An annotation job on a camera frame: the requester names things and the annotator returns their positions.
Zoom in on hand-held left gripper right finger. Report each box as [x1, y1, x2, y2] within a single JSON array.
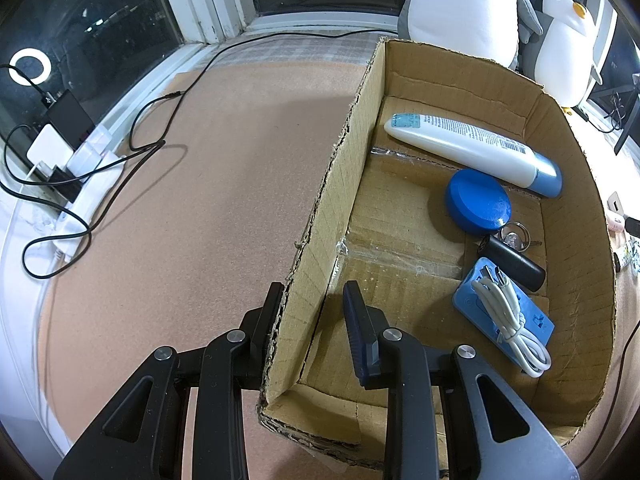
[[342, 280, 581, 480]]

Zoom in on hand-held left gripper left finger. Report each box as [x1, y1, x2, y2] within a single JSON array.
[[52, 282, 286, 480]]

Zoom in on brown cardboard box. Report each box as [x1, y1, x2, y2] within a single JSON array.
[[257, 36, 618, 466]]

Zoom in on metal key ring with keys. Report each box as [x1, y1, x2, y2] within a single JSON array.
[[492, 221, 541, 253]]

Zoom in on black cylinder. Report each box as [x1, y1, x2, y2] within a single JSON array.
[[475, 234, 547, 293]]

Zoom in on white usb cable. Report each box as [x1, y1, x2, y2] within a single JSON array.
[[471, 265, 552, 378]]

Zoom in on round blue lid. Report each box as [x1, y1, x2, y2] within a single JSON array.
[[444, 167, 513, 236]]

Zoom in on white lotion bottle blue cap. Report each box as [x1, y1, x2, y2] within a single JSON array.
[[383, 112, 563, 198]]

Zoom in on black tripod stand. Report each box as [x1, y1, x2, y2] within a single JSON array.
[[612, 72, 640, 157]]

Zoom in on blue power bank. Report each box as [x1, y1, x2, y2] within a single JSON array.
[[451, 256, 556, 361]]

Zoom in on beige felt mat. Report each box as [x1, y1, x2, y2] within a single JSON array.
[[37, 55, 640, 480]]

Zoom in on grey white penguin plush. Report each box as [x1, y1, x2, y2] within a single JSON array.
[[535, 0, 603, 113], [387, 0, 544, 72]]

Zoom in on white power strip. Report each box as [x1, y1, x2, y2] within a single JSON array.
[[50, 127, 126, 261]]

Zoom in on white checked cloth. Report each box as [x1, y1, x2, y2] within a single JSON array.
[[200, 30, 386, 68]]

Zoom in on white charging brick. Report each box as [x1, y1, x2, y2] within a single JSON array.
[[27, 125, 76, 171]]

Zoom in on black power adapter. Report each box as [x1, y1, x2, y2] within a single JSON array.
[[42, 89, 96, 136]]

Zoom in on black cable bundle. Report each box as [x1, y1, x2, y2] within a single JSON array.
[[580, 89, 626, 134]]

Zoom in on long black cable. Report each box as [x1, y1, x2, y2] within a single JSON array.
[[22, 29, 383, 281]]

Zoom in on white ring light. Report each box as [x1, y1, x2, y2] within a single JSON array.
[[9, 49, 51, 87]]

